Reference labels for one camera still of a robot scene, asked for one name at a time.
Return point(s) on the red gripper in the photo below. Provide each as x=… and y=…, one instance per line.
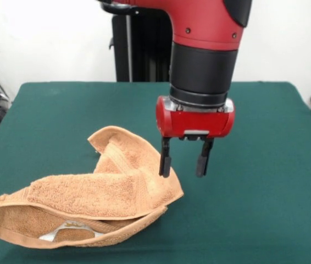
x=196, y=123

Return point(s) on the tan terry towel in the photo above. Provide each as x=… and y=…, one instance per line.
x=89, y=192

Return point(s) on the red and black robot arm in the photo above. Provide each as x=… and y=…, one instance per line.
x=202, y=68

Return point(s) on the dark green table cloth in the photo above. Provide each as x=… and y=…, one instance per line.
x=254, y=165

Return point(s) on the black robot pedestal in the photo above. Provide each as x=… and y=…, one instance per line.
x=144, y=55

